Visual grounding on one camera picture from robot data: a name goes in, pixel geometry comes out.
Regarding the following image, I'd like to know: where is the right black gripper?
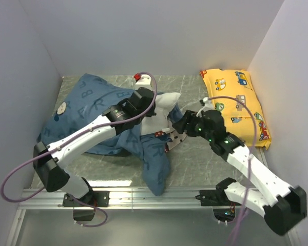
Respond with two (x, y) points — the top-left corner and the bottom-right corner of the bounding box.
(172, 110), (214, 142)

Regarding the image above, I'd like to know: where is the white pillow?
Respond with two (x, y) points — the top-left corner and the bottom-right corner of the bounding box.
(140, 92), (183, 136)

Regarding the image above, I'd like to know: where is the blue cartoon print pillowcase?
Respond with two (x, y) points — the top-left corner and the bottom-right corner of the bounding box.
(38, 74), (185, 196)

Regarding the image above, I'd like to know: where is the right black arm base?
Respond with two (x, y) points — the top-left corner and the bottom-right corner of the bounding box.
(195, 190), (240, 224)

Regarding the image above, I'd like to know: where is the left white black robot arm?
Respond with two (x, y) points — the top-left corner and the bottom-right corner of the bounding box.
(33, 87), (157, 206)

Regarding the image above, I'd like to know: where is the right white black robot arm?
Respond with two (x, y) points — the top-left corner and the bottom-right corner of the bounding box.
(173, 110), (307, 236)

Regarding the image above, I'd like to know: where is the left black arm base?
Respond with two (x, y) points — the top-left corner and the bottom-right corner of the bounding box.
(62, 191), (110, 228)

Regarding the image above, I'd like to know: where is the yellow car print pillow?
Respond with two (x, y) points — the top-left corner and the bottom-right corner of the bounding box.
(200, 69), (272, 149)

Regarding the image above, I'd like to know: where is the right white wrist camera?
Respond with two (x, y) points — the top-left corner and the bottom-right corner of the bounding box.
(196, 97), (214, 117)

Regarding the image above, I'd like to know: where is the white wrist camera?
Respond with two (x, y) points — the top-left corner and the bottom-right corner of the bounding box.
(196, 97), (214, 117)
(133, 73), (153, 90)

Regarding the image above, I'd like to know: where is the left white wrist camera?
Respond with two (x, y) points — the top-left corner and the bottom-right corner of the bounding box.
(133, 73), (153, 90)

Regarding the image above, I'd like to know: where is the aluminium mounting rail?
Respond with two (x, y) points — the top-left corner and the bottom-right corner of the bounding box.
(17, 187), (205, 210)

